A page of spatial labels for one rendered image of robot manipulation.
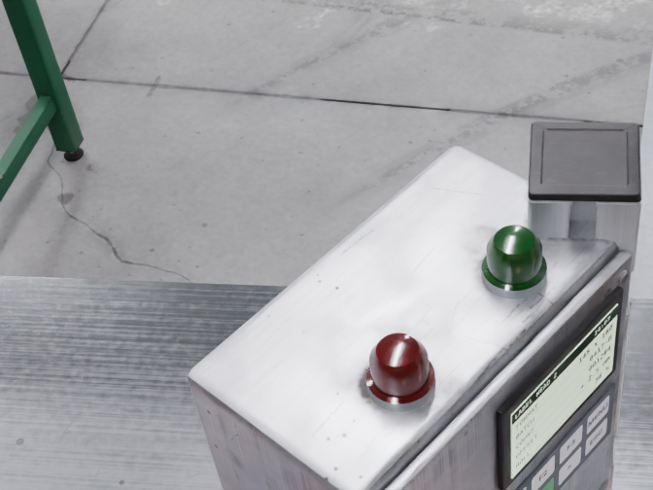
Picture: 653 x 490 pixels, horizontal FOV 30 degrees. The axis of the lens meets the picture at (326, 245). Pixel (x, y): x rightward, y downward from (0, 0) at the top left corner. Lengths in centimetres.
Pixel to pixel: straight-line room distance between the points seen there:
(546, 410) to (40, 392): 91
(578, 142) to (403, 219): 8
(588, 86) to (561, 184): 241
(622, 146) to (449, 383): 13
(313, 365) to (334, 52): 259
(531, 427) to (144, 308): 93
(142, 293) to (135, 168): 144
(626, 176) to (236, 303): 91
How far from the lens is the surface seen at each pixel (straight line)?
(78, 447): 130
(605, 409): 58
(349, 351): 48
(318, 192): 268
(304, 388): 47
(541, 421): 51
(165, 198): 274
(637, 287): 136
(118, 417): 131
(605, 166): 51
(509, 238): 48
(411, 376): 45
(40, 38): 270
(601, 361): 54
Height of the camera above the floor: 185
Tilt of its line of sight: 46 degrees down
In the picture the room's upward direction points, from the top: 9 degrees counter-clockwise
